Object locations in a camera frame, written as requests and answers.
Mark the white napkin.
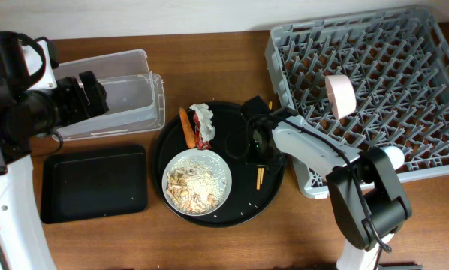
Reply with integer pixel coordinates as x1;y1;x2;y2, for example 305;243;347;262
190;103;215;143

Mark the light blue cup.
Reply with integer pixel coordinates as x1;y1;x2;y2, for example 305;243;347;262
381;146;405;170

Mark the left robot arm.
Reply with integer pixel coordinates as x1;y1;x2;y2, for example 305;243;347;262
0;31;109;269

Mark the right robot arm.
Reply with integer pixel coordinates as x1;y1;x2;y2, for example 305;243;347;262
245;108;412;269

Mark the grey dishwasher rack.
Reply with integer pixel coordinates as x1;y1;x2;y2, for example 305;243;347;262
265;6;449;182

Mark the clear plastic bin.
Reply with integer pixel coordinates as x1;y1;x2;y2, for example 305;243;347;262
54;49;165;141

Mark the round black tray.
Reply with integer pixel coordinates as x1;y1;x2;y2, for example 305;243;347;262
152;101;286;228

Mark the red snack wrapper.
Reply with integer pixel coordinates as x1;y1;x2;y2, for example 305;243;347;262
193;113;212;150

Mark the grey plate with food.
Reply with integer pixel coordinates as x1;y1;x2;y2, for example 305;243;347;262
161;149;232;217

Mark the orange carrot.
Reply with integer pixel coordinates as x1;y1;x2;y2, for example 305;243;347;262
179;107;197;149

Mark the rectangular black tray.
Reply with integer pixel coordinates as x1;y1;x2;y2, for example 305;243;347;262
40;145;148;224

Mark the black cable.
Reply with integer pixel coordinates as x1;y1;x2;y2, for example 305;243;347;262
223;127;254;162

